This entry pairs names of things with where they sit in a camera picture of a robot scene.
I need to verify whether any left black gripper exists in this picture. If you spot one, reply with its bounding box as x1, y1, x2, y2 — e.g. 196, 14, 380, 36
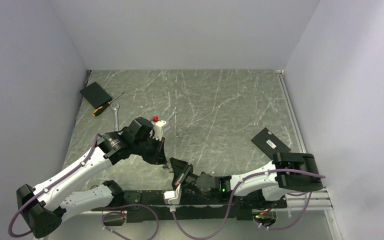
132, 133, 168, 165

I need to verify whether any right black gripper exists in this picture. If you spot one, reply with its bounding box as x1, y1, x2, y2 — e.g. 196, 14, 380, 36
169, 157, 203, 196

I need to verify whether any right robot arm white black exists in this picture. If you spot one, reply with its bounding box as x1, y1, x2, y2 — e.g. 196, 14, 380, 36
163, 152, 324, 208

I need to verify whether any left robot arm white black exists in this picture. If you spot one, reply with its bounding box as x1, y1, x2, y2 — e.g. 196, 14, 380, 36
16, 117, 170, 239

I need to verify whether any short silver wrench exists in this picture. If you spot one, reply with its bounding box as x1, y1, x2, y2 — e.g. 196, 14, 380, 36
166, 107, 179, 122

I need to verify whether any long silver wrench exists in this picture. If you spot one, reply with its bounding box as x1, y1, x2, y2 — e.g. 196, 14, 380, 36
110, 102, 120, 132

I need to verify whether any yellow black screwdriver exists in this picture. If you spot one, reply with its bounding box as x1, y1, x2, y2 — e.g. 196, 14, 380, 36
92, 92, 124, 117

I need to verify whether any black box left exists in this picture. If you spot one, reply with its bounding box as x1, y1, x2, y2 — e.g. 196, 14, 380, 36
79, 82, 113, 109

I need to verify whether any black plate right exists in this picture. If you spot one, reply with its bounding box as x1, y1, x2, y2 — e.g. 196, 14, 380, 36
251, 127, 291, 160

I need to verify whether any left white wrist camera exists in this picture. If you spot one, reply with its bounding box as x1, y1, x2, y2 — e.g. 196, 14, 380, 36
150, 115, 171, 141

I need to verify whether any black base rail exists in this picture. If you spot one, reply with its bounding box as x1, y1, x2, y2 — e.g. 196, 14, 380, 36
92, 187, 289, 224

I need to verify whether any aluminium frame rail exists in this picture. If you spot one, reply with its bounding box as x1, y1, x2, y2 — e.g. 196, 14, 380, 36
275, 70, 333, 211

